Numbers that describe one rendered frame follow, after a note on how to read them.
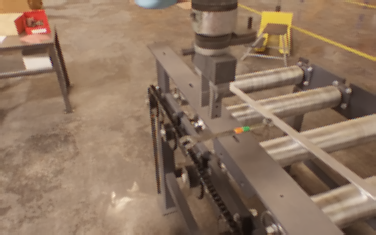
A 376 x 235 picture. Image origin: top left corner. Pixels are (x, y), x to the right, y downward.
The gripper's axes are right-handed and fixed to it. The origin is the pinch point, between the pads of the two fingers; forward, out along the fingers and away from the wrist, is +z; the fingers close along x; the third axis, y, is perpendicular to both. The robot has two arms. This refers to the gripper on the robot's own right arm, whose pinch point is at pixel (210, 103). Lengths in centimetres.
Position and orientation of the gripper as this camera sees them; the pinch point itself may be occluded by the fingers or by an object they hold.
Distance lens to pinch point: 67.0
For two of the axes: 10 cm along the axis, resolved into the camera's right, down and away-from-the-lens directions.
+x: 3.5, 5.1, -7.9
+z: 0.1, 8.4, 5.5
